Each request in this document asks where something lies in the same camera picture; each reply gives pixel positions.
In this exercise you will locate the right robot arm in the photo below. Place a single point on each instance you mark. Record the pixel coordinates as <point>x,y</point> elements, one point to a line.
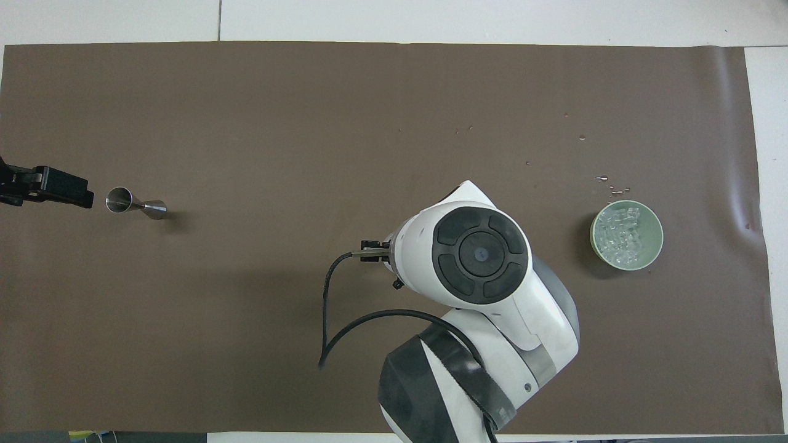
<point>480,252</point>

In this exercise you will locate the clear ice cubes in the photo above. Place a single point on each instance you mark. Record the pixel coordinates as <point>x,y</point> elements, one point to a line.
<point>622,237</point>

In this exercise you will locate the green bowl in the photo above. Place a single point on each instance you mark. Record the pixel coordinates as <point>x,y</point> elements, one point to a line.
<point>656,237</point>

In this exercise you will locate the steel double jigger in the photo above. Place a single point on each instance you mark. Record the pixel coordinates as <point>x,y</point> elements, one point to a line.
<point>120,200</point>

